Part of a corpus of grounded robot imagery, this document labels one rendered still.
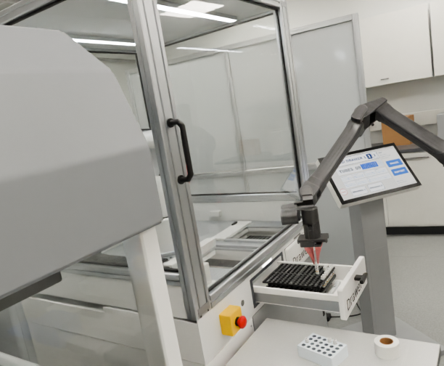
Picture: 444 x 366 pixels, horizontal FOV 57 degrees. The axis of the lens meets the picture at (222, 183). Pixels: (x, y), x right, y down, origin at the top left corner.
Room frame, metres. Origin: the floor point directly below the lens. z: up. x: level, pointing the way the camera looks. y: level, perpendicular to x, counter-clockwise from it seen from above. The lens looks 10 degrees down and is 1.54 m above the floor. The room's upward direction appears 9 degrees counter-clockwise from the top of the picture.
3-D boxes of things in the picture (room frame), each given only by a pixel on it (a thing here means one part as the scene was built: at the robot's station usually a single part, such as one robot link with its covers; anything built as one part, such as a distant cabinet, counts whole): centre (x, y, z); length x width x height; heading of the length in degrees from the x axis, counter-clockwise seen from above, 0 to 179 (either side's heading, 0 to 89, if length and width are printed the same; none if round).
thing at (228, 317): (1.24, 0.04, 0.88); 0.07 x 0.05 x 0.07; 146
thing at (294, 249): (1.78, -0.31, 0.87); 0.29 x 0.02 x 0.11; 146
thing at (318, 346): (1.15, -0.22, 0.78); 0.12 x 0.08 x 0.04; 41
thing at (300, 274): (1.46, -0.23, 0.87); 0.22 x 0.18 x 0.06; 56
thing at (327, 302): (1.46, -0.22, 0.86); 0.40 x 0.26 x 0.06; 56
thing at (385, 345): (1.11, -0.40, 0.78); 0.07 x 0.07 x 0.04
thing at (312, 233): (1.37, -0.28, 1.08); 0.10 x 0.07 x 0.07; 69
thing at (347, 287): (1.34, -0.40, 0.87); 0.29 x 0.02 x 0.11; 146
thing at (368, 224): (2.29, -0.83, 0.51); 0.50 x 0.45 x 1.02; 15
